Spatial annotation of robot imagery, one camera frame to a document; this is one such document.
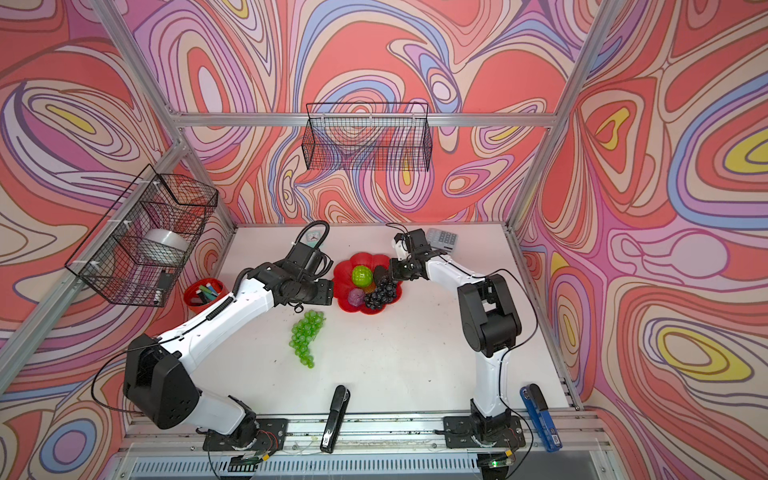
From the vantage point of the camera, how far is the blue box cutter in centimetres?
72

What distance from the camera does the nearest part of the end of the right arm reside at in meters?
0.75

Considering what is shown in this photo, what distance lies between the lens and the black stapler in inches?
28.2
